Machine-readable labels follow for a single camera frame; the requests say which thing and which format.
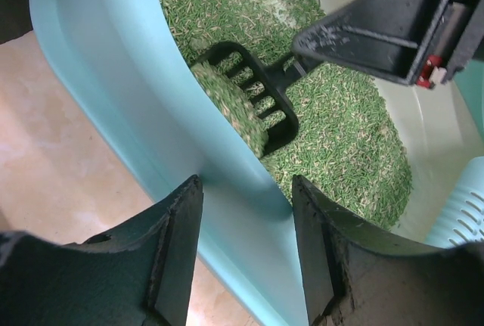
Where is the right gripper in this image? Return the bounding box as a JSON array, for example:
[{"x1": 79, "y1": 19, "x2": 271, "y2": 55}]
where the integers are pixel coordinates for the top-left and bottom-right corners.
[{"x1": 293, "y1": 0, "x2": 483, "y2": 89}]

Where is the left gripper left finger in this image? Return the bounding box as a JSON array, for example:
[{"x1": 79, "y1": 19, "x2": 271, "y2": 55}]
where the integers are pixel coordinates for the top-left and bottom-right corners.
[{"x1": 1, "y1": 175, "x2": 203, "y2": 325}]

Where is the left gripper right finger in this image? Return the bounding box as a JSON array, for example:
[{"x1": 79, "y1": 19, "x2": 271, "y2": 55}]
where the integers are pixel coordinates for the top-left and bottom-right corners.
[{"x1": 292, "y1": 175, "x2": 483, "y2": 325}]

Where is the black litter scoop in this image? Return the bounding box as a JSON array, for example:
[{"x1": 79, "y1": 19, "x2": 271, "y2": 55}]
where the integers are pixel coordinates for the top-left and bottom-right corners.
[{"x1": 193, "y1": 41, "x2": 318, "y2": 157}]

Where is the litter clump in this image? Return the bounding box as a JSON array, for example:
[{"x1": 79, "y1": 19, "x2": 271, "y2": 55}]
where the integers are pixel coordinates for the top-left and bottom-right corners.
[{"x1": 191, "y1": 62, "x2": 268, "y2": 158}]

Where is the teal litter box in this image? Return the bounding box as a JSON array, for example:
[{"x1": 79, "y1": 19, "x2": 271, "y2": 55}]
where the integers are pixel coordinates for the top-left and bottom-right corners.
[{"x1": 29, "y1": 0, "x2": 483, "y2": 325}]

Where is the green cat litter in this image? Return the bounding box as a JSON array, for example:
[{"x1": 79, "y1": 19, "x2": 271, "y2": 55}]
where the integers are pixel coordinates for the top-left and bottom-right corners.
[{"x1": 160, "y1": 0, "x2": 411, "y2": 229}]

